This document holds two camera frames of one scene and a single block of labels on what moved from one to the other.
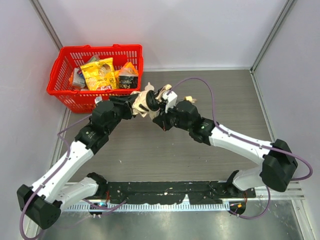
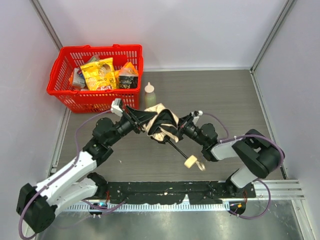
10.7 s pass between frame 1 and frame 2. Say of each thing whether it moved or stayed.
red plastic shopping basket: stayed
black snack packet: stayed
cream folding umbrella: moved
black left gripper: moved
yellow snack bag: stayed
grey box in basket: stayed
